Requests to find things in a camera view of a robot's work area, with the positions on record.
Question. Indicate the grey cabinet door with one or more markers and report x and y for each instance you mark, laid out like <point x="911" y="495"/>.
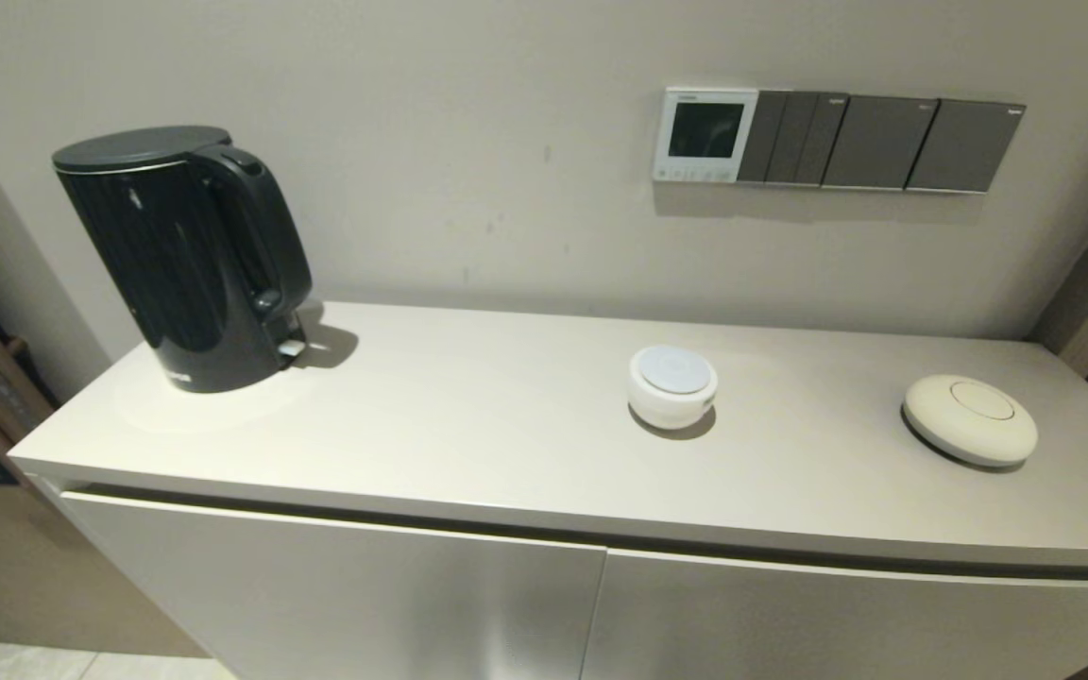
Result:
<point x="837" y="623"/>
<point x="317" y="595"/>

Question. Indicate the grey sideboard cabinet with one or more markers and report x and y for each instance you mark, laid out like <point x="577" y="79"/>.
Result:
<point x="506" y="425"/>

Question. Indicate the white wall thermostat panel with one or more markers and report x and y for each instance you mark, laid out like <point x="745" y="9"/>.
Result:
<point x="705" y="129"/>

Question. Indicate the cream round disc device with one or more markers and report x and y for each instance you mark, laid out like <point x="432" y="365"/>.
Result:
<point x="969" y="420"/>

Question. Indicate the grey single rocker switch panel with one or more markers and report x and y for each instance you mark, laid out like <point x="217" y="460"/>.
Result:
<point x="964" y="146"/>
<point x="879" y="142"/>

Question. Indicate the white round device bluish top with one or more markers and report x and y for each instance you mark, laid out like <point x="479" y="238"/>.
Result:
<point x="671" y="389"/>

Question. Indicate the grey triple rocker switch panel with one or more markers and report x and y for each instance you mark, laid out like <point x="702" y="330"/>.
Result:
<point x="790" y="137"/>

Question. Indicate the black electric kettle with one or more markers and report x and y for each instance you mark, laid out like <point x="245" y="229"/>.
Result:
<point x="185" y="264"/>

